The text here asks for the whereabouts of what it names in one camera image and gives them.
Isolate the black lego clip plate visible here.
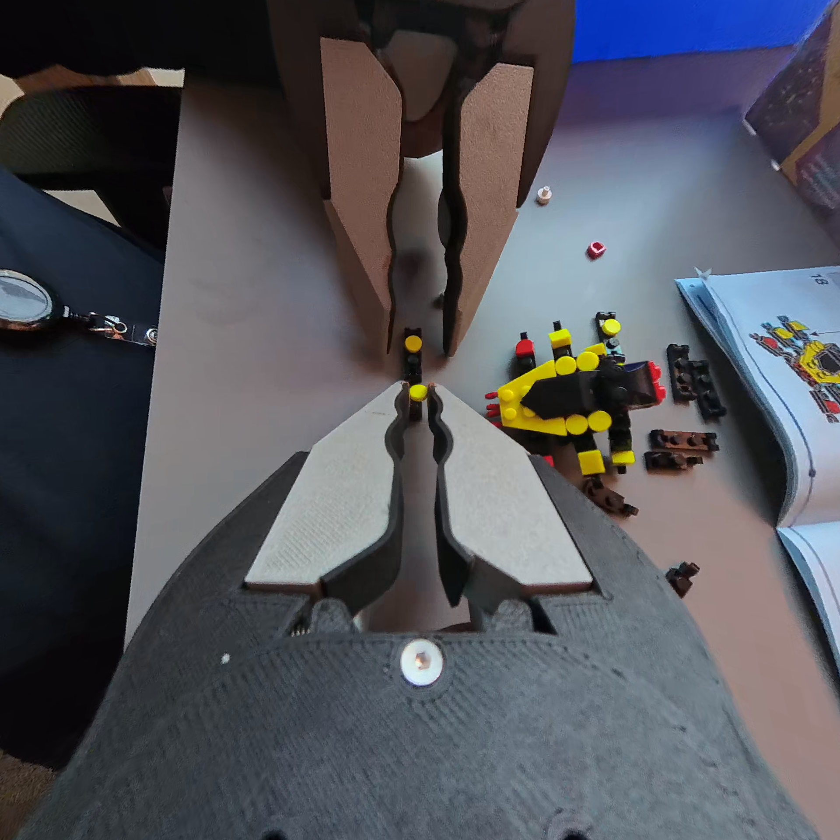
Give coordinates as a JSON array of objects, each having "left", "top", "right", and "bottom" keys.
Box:
[
  {"left": 688, "top": 360, "right": 728, "bottom": 421},
  {"left": 666, "top": 343, "right": 700, "bottom": 403}
]

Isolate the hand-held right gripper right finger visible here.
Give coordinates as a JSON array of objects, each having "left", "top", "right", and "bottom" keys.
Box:
[{"left": 427, "top": 382, "right": 595, "bottom": 627}]

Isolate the black mesh office chair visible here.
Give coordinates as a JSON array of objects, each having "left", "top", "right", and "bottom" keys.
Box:
[{"left": 0, "top": 85, "right": 182, "bottom": 253}]

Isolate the black jointed lego leg piece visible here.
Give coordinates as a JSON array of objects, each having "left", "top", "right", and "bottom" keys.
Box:
[{"left": 582, "top": 476, "right": 639, "bottom": 518}]

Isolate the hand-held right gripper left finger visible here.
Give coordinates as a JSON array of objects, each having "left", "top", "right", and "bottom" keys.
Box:
[{"left": 243, "top": 379, "right": 411, "bottom": 618}]

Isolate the black badge reel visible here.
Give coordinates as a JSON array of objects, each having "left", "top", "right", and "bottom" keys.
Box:
[{"left": 0, "top": 268, "right": 160, "bottom": 347}]

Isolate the dark brown lego plate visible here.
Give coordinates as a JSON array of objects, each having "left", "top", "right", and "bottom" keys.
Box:
[
  {"left": 643, "top": 450, "right": 705, "bottom": 473},
  {"left": 649, "top": 428, "right": 720, "bottom": 454}
]

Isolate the black yellow lego leg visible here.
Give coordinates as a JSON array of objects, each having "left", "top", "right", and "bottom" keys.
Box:
[{"left": 401, "top": 326, "right": 432, "bottom": 425}]

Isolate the person's navy jacket torso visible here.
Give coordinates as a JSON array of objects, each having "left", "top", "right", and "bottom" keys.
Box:
[{"left": 0, "top": 167, "right": 166, "bottom": 770}]

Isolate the purple lego set box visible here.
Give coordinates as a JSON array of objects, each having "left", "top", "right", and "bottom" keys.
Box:
[{"left": 743, "top": 0, "right": 840, "bottom": 225}]

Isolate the yellow black lego spider body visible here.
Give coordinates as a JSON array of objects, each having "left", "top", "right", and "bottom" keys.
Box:
[{"left": 484, "top": 311, "right": 668, "bottom": 479}]

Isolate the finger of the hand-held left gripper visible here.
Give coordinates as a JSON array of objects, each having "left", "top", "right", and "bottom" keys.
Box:
[
  {"left": 319, "top": 36, "right": 404, "bottom": 357},
  {"left": 440, "top": 62, "right": 536, "bottom": 358}
]

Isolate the open lego instruction booklet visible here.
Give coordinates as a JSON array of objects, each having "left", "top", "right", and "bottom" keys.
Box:
[{"left": 675, "top": 266, "right": 840, "bottom": 672}]

